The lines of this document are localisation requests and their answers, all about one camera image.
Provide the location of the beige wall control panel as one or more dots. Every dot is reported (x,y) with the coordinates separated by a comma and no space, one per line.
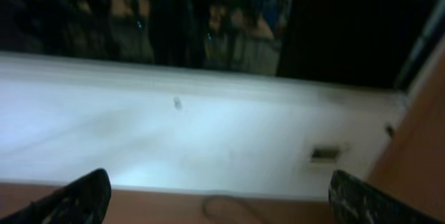
(328,154)

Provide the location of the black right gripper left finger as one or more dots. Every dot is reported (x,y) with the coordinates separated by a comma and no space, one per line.
(83,201)

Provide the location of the wooden side panel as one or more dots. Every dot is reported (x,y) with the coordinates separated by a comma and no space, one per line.
(412,167)

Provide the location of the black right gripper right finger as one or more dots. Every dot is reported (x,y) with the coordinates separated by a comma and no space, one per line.
(353,201)

